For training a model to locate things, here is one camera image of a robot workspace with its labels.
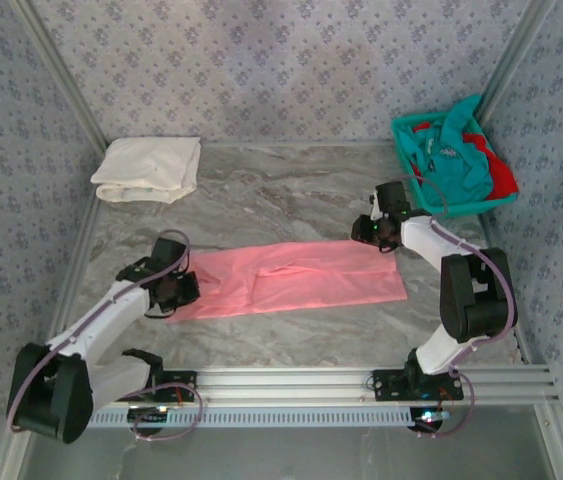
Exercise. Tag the pink t-shirt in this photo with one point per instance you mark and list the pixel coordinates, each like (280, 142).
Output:
(311, 285)

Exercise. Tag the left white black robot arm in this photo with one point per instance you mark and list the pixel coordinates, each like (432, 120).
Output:
(101, 315)

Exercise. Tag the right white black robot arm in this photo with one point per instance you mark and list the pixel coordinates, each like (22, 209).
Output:
(426, 237)

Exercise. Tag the teal t-shirt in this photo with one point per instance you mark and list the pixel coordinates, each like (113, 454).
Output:
(448, 165)

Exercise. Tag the teal plastic basket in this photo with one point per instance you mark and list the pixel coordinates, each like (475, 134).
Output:
(476, 207)

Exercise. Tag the red t-shirt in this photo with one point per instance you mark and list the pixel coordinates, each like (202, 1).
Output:
(503, 182)

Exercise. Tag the folded white t-shirt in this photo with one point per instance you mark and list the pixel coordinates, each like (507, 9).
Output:
(146, 165)

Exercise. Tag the right controller board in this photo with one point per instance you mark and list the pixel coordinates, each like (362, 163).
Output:
(430, 417)

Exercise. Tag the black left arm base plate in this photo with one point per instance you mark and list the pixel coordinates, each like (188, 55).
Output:
(183, 385)

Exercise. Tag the aluminium table side rail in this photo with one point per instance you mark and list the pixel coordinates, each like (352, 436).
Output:
(63, 310)

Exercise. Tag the aluminium mounting rail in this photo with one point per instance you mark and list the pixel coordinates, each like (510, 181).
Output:
(286, 382)

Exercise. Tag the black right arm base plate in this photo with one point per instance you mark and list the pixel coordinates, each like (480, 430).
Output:
(386, 385)

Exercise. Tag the aluminium frame post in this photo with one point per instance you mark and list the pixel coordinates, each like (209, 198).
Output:
(520, 50)
(66, 75)

